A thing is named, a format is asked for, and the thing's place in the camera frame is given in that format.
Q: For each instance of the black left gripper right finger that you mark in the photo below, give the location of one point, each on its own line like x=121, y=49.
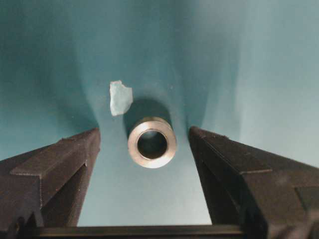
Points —
x=270, y=196

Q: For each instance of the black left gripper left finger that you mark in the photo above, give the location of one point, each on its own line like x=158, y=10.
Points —
x=46, y=187

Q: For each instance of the silver metal washer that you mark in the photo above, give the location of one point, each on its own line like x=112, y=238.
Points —
x=152, y=142

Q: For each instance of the pale blue tape scrap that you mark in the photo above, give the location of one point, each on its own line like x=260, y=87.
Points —
x=121, y=98

